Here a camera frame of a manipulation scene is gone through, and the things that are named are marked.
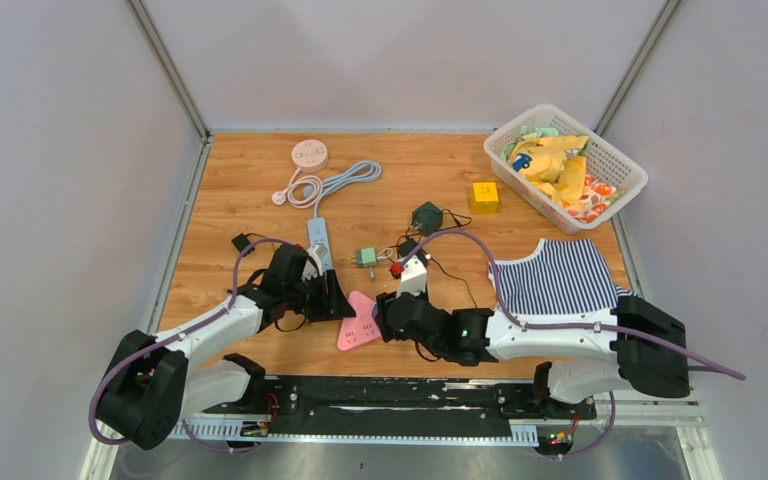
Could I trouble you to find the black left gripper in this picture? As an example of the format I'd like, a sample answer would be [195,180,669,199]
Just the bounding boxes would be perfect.
[285,269,356,323]

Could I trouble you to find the yellow cube power socket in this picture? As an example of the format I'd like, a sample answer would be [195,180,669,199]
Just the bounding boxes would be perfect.
[470,182,500,215]

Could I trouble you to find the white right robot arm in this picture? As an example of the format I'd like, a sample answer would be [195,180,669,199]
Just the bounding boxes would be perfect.
[375,293,690,418]

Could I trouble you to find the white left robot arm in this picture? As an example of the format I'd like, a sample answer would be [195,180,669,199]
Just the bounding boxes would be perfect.
[88,241,355,450]

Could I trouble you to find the pink triangular power socket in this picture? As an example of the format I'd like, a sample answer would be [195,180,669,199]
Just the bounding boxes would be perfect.
[336,290,382,352]

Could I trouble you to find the green USB charger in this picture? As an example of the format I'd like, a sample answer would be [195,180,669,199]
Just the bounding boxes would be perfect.
[354,247,379,268]

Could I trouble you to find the light blue power strip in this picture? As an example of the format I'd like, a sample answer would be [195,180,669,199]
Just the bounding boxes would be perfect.
[307,217,333,270]

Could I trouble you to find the black power adapter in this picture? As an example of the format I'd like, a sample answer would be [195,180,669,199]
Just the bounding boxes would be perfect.
[396,238,426,262]

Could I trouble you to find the blue striped shirt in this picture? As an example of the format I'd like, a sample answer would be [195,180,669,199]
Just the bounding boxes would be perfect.
[488,239,632,316]

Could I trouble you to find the dark green cube socket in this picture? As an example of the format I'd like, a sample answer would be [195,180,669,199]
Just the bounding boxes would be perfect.
[410,201,443,236]

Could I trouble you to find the round pink power socket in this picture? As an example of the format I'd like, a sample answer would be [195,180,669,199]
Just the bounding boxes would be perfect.
[291,139,329,173]

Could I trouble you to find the yellow cloth in basket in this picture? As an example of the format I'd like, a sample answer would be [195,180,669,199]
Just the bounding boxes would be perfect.
[504,133,589,207]

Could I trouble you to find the floral cloth in basket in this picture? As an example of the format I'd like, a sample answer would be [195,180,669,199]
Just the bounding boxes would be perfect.
[560,174,627,224]

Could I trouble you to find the white plastic basket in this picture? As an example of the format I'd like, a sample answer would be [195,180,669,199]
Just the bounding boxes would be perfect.
[484,104,648,235]

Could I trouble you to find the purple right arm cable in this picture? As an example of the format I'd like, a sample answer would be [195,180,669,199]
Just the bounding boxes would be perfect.
[397,228,748,383]

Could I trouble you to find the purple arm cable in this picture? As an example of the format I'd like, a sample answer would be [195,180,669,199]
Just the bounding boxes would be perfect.
[397,228,748,383]
[87,237,299,447]

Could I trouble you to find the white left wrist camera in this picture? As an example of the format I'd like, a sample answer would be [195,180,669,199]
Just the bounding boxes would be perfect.
[303,243,328,278]

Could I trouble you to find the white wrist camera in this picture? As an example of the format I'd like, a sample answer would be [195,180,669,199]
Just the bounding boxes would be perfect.
[396,256,428,297]
[303,243,328,278]

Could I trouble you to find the short white USB cable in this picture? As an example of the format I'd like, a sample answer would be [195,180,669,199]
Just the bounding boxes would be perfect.
[369,247,395,282]

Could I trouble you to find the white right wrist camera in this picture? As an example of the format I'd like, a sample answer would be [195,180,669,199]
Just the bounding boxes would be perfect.
[396,256,428,297]

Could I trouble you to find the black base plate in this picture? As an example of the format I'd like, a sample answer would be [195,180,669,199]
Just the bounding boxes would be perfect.
[188,375,597,444]

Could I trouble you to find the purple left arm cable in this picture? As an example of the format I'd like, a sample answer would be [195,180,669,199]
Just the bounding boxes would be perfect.
[87,237,299,447]

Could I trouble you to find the light blue power strip cable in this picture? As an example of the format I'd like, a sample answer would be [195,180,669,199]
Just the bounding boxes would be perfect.
[301,160,383,220]

